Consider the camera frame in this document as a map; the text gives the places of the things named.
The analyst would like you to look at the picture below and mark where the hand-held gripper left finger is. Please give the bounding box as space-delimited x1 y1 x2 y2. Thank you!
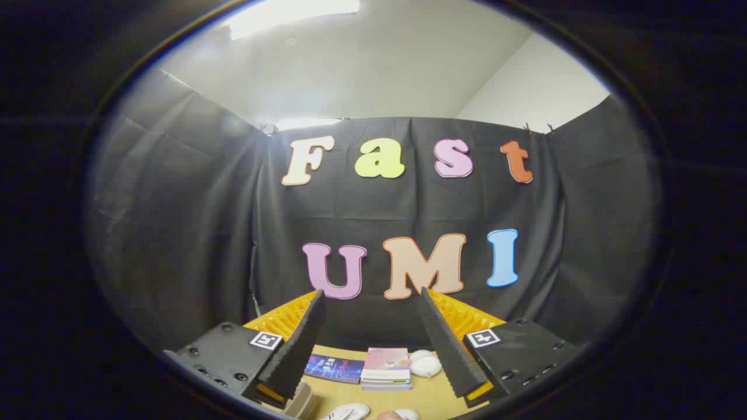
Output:
162 289 327 409

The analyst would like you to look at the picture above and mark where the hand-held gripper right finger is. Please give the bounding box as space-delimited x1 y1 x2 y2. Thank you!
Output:
420 286 584 408

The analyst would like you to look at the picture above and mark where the beige storage box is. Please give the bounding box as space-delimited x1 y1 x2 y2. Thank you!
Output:
285 382 319 418

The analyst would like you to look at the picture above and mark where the large white plush ball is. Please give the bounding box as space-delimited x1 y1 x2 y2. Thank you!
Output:
411 356 443 377

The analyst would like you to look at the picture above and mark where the dark blue book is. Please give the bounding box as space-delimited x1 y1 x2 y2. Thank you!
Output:
305 353 365 384

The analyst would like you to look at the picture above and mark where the pink cover book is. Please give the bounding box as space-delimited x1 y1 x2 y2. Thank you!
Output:
362 348 411 381

